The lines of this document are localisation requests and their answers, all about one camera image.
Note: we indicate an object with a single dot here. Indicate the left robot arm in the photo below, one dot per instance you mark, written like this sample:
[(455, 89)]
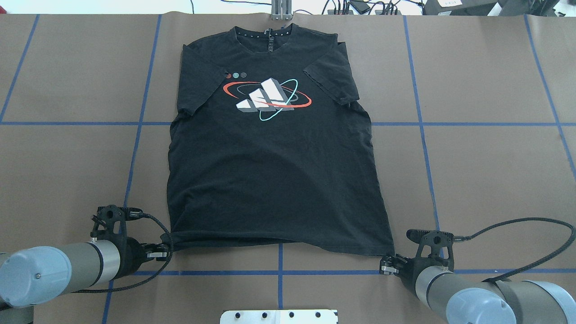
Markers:
[(37, 275)]

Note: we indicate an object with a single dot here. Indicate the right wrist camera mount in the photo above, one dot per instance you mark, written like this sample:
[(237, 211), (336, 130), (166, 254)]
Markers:
[(435, 248)]

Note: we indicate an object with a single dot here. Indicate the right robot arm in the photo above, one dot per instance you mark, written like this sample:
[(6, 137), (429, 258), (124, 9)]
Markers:
[(459, 301)]

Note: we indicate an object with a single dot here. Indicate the black t-shirt with logo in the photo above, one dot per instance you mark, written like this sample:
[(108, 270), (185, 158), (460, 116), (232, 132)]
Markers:
[(271, 145)]

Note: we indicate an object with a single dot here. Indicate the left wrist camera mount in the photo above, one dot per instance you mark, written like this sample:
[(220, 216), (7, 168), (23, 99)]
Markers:
[(109, 223)]

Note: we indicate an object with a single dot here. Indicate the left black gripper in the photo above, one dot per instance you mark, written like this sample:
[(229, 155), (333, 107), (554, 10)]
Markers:
[(131, 256)]

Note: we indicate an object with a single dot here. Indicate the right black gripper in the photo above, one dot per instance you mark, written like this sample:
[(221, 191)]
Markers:
[(408, 271)]

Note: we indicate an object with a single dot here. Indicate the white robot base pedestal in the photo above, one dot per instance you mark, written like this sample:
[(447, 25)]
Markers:
[(289, 316)]

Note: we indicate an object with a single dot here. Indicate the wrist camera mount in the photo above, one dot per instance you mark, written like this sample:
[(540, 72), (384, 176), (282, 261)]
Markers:
[(109, 223), (435, 248)]

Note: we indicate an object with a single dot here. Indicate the aluminium frame post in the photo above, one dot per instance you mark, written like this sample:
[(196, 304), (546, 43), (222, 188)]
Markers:
[(281, 10)]

